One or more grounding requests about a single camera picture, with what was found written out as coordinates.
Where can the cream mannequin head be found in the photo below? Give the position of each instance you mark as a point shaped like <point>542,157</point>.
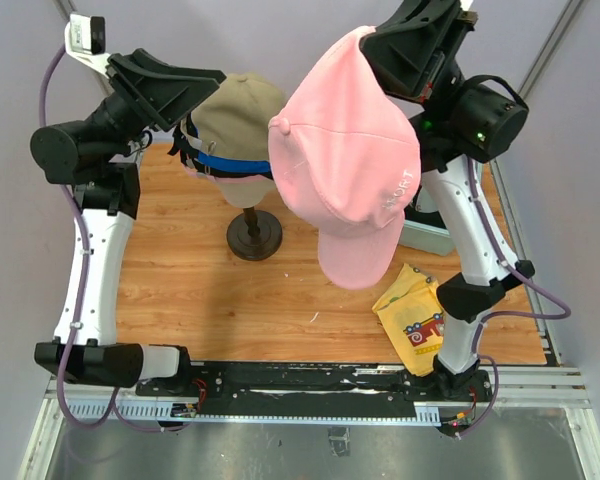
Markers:
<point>245,192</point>

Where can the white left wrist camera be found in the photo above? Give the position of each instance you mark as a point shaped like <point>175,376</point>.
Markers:
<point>85,41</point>

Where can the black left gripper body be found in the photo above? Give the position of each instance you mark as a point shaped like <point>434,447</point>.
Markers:
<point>141,96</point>

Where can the blue cap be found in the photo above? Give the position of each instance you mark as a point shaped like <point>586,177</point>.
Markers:
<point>200,155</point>

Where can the yellow printed cloth hat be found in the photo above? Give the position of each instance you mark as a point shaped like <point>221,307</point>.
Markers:
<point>413,319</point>

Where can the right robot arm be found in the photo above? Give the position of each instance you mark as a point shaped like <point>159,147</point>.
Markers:
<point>464,122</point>

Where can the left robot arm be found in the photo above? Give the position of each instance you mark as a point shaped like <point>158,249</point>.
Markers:
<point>92,161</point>

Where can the white cable duct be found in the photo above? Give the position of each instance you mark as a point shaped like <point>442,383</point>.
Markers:
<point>175,414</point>

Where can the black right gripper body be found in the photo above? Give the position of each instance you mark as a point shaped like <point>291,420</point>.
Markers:
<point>449,75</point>

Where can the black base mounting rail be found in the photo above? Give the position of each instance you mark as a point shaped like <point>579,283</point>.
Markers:
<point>317,387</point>

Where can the light teal plastic bin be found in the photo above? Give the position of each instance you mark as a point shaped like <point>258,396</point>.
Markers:
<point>423,228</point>

